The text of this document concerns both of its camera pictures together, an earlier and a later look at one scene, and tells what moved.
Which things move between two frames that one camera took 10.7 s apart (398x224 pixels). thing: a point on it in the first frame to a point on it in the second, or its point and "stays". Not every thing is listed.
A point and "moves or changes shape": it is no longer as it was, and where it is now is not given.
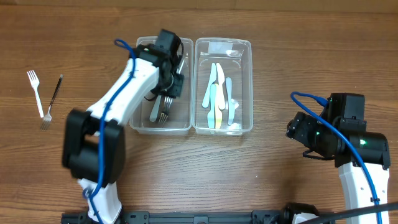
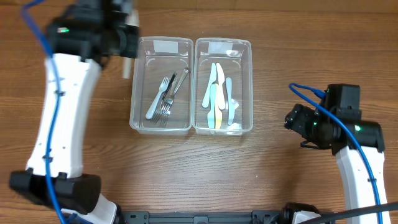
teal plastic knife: x=211 y=116 stays
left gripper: x=177 y=84 to x=131 y=42
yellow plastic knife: x=218 y=112 stays
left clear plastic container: x=179 y=119 stays
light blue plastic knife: x=212 y=79 stays
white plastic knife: x=221 y=80 stays
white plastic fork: x=35 y=83 to x=132 y=18
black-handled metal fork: x=46 y=120 moves or changes shape
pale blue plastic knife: x=232 y=109 stays
